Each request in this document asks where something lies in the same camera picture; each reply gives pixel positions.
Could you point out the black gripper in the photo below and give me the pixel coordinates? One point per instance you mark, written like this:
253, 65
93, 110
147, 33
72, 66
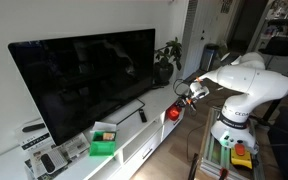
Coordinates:
188, 101

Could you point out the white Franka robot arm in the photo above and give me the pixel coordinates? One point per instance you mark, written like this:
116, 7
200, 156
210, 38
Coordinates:
250, 80

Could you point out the white TV cabinet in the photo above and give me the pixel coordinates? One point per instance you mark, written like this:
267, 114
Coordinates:
157, 100

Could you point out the potted green plant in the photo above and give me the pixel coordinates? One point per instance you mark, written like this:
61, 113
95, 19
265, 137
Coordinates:
164, 71

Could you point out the slim black remote control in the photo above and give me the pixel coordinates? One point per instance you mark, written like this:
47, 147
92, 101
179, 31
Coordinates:
143, 116

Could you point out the grey trash can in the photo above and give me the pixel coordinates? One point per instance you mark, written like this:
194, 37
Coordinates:
210, 56

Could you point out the white paper sheet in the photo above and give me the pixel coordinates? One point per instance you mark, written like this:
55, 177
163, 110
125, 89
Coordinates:
104, 126

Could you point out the yellow emergency stop box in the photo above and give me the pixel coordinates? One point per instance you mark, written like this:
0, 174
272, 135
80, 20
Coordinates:
241, 158

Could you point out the green plastic box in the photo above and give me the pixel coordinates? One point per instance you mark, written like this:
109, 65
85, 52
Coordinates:
100, 150

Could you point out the black tripod stand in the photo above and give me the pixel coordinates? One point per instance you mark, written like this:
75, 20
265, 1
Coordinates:
280, 100

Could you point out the black flat screen TV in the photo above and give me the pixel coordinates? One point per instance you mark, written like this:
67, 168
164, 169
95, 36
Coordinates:
84, 83

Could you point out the black flat stand tray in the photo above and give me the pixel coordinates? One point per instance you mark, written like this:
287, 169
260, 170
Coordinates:
277, 46

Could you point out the large black box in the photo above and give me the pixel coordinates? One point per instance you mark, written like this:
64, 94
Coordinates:
287, 143

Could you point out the spread newspaper pages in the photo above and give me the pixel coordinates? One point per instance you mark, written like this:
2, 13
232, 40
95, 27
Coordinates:
74, 145

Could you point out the white keyboard remote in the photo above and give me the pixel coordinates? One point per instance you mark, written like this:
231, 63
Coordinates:
60, 156

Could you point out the wide black remote control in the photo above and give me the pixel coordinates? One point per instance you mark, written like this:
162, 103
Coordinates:
48, 163

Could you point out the white printed cardboard box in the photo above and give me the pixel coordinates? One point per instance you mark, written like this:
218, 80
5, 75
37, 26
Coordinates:
34, 140

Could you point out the dark wall picture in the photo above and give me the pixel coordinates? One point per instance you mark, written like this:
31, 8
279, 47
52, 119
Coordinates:
226, 6

